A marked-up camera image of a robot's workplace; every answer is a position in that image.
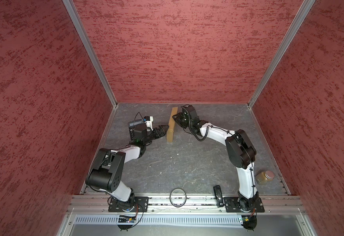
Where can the white perforated cable duct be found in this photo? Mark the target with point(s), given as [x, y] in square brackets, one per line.
[170, 220]

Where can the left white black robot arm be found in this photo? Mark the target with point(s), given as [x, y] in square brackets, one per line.
[106, 171]

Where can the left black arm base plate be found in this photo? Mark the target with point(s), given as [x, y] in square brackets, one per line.
[137, 204]

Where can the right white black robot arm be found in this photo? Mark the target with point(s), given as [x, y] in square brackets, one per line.
[240, 149]

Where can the brown cardboard box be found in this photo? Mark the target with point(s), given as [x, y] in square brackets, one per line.
[172, 123]

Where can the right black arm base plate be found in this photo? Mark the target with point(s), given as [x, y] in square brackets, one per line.
[243, 205]

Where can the aluminium front rail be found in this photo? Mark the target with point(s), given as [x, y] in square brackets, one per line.
[189, 204]

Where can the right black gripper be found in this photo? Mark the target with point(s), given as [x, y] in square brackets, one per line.
[179, 116]

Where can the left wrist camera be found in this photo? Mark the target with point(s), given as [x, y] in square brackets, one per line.
[148, 120]

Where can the black desk calculator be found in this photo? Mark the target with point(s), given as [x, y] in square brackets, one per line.
[131, 127]

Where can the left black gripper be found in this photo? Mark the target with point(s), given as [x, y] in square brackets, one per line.
[160, 128]

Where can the jar with pink lid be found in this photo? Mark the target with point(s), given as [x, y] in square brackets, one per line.
[264, 177]

